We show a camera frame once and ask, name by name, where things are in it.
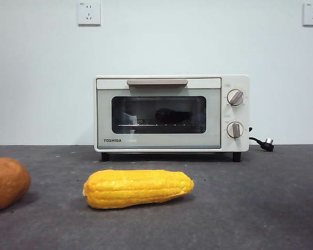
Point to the orange-brown sweet potato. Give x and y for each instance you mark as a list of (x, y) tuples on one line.
[(5, 182)]

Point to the purple eggplant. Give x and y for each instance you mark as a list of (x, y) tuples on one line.
[(172, 115)]

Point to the yellow corn cob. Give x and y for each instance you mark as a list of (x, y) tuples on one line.
[(138, 188)]

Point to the white glass oven door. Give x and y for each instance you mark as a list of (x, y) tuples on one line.
[(156, 142)]

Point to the beige round oven knob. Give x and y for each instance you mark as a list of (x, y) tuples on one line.
[(235, 129), (235, 97)]

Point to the white toaster oven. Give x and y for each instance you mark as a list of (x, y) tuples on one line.
[(236, 145)]

